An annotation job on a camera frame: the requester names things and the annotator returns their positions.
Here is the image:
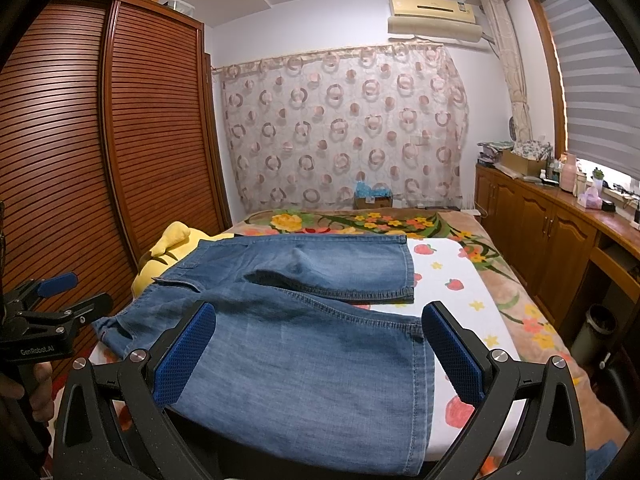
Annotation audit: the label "grey trash bin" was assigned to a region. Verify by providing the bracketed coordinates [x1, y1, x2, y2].
[570, 306, 618, 367]

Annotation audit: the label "yellow plush toy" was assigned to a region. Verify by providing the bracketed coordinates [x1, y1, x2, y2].
[131, 221, 234, 299]

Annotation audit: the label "white strawberry print sheet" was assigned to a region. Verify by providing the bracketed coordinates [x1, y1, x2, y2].
[46, 237, 527, 463]

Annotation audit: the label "grey striped window blind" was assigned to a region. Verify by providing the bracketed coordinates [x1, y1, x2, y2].
[536, 0, 639, 178]

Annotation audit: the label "person's left hand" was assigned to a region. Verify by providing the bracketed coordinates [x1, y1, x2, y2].
[0, 362, 54, 422]

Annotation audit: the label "brown wooden sideboard cabinet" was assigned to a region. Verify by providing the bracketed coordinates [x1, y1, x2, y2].
[475, 165, 639, 342]

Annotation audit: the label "floral beige blanket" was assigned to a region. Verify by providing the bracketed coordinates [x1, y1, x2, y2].
[231, 209, 629, 479]

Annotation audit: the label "pink container on sideboard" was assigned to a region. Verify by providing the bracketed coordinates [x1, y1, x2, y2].
[560, 153, 577, 194]

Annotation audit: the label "beige wall air conditioner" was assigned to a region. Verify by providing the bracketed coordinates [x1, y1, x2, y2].
[387, 0, 484, 42]

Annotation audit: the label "brown louvered wardrobe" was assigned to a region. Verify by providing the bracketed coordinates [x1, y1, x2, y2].
[1, 0, 231, 312]

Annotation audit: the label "blue denim pants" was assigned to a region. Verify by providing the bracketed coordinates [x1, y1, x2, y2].
[92, 233, 436, 477]

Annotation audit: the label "circle patterned sheer curtain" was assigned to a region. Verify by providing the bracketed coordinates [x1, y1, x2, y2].
[218, 41, 469, 212]

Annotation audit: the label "blue item on box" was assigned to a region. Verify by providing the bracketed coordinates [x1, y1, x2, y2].
[354, 181, 393, 209]

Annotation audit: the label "beige tied side curtain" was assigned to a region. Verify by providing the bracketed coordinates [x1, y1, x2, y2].
[480, 0, 533, 141]

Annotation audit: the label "cardboard box on sideboard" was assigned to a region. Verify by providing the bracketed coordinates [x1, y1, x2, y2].
[499, 151, 547, 177]

